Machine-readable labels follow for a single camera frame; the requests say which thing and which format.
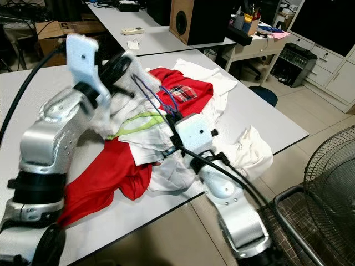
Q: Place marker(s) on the white desk with drawer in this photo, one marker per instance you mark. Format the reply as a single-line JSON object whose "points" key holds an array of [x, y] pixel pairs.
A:
{"points": [[260, 48]]}

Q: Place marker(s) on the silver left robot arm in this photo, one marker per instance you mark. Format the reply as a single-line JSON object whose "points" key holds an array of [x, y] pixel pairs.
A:
{"points": [[55, 144]]}

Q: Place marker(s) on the white flat spread garment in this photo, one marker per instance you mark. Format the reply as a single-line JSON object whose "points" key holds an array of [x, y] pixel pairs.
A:
{"points": [[222, 88]]}

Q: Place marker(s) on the white folded t-shirt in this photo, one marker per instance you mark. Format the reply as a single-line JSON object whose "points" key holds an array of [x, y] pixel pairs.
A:
{"points": [[144, 151]]}

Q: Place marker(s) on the black audio mixer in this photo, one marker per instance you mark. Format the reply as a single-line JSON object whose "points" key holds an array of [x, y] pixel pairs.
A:
{"points": [[291, 64]]}

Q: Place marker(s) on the sheer greyish white garment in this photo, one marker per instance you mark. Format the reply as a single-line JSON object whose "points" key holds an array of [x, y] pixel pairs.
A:
{"points": [[172, 177]]}

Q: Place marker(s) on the blue round stool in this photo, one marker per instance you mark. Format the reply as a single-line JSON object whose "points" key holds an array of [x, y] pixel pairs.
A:
{"points": [[265, 94]]}

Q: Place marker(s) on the black desk tray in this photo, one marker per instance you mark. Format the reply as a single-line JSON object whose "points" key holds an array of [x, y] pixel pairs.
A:
{"points": [[241, 36]]}

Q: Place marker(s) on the white drawer cabinet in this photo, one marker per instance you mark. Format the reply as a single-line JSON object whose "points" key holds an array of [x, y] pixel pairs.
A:
{"points": [[333, 72]]}

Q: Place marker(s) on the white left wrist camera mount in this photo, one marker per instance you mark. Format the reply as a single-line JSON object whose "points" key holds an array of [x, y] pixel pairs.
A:
{"points": [[83, 55]]}

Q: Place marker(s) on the pink paper sheet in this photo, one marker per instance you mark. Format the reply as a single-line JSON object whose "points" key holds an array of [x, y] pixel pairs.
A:
{"points": [[280, 33]]}

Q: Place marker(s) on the white garment with green trim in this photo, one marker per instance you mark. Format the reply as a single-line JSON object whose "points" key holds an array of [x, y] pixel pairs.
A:
{"points": [[138, 126]]}

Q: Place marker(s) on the pen holder with pens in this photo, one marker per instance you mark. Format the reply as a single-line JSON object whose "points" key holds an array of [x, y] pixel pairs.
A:
{"points": [[249, 23]]}

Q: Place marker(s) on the white paper note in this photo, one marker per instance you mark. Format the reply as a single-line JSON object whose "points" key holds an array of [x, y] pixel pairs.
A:
{"points": [[133, 45]]}

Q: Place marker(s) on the small black desk device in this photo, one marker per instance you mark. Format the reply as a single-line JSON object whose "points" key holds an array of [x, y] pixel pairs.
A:
{"points": [[127, 6]]}

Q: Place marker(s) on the red shirt with plaid pocket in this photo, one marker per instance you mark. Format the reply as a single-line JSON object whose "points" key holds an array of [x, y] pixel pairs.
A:
{"points": [[105, 177]]}

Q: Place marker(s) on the brown cardboard box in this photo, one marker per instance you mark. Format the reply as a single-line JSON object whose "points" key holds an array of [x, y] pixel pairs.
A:
{"points": [[55, 30]]}

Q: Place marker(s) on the wooden black loudspeaker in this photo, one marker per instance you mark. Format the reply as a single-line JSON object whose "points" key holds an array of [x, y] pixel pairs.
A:
{"points": [[208, 22]]}

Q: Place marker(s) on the white remote control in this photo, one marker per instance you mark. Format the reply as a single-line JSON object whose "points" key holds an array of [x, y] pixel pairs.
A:
{"points": [[133, 31]]}

